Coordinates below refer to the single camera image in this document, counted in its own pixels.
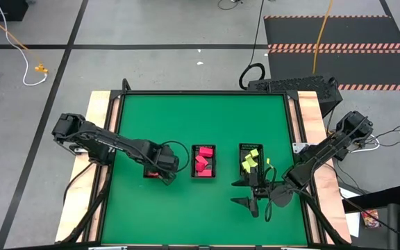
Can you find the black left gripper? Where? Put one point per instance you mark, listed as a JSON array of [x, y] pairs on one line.
[[163, 161]]

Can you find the white paper sheet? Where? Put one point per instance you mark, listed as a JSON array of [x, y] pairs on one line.
[[351, 222]]

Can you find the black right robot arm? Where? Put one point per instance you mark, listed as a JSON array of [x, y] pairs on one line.
[[325, 149]]

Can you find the green table mat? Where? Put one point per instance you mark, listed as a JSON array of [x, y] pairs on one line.
[[193, 215]]

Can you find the colourful snack packet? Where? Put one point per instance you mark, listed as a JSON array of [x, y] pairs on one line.
[[371, 218]]

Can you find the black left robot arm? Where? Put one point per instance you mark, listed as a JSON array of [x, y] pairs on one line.
[[99, 142]]

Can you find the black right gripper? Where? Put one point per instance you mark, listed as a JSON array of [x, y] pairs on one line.
[[260, 192]]

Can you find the black perforated computer case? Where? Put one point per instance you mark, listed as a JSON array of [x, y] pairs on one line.
[[290, 84]]

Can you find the light wooden board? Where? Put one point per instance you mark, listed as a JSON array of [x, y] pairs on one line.
[[97, 104], [311, 114]]

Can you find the black hazard-striped floor mat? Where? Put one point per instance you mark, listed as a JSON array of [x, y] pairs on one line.
[[325, 31], [359, 67]]

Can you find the black metal table frame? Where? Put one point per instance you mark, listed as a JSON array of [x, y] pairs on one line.
[[203, 92]]

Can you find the silver metal bracket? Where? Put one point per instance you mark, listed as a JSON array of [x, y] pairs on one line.
[[297, 147]]

